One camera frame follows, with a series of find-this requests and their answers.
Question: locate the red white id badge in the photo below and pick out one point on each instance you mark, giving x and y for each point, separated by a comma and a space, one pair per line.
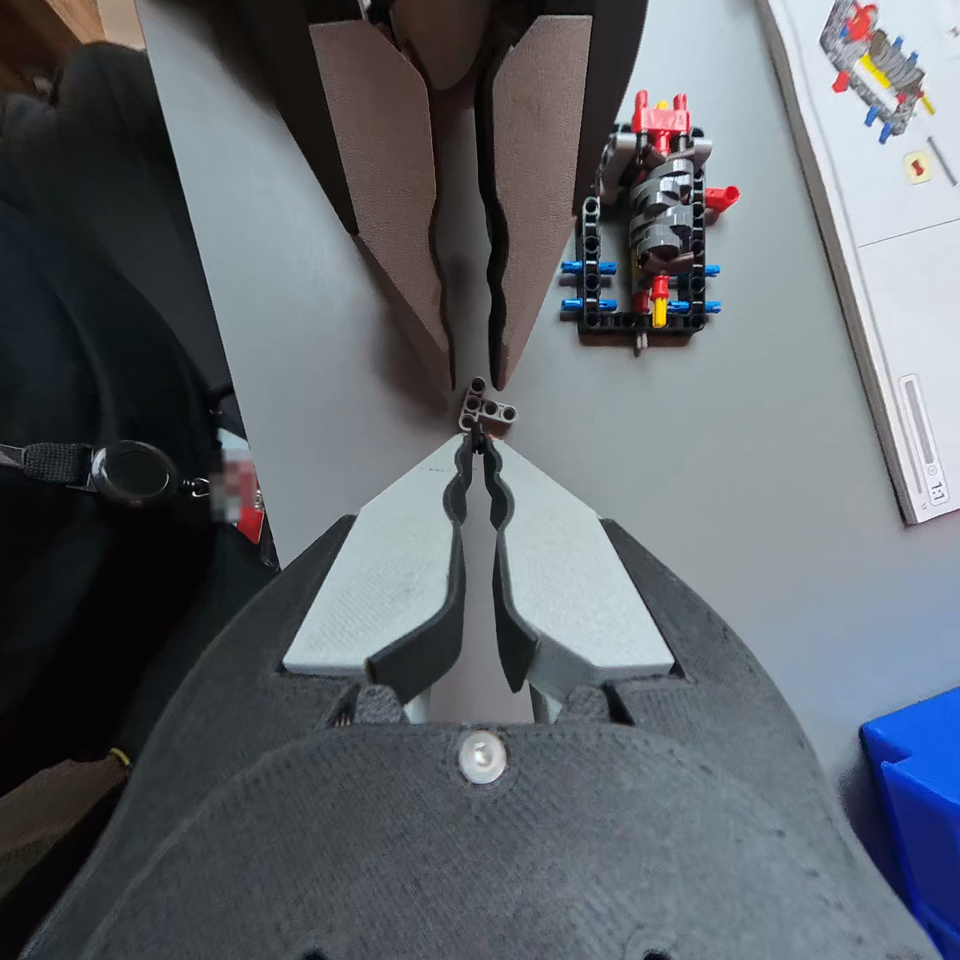
255, 526

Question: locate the black lego pin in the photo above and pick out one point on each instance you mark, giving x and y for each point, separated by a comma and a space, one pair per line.
475, 436

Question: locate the blue plastic bin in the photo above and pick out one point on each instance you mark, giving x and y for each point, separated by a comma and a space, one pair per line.
922, 810

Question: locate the black badge reel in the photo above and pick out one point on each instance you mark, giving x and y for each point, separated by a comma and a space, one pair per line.
131, 469

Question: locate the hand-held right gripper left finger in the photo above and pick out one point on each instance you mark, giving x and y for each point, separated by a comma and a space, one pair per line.
375, 592

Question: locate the grey lego t-beam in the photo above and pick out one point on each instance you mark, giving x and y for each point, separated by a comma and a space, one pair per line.
487, 409

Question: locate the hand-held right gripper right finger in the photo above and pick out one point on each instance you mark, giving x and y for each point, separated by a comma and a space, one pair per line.
585, 592

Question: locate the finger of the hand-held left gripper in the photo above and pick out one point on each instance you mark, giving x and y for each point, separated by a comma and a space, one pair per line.
540, 187
382, 165

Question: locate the lego engine frame assembly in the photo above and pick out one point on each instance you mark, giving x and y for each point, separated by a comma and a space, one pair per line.
664, 202

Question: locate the lego instruction booklet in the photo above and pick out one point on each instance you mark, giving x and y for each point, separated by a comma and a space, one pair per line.
885, 300

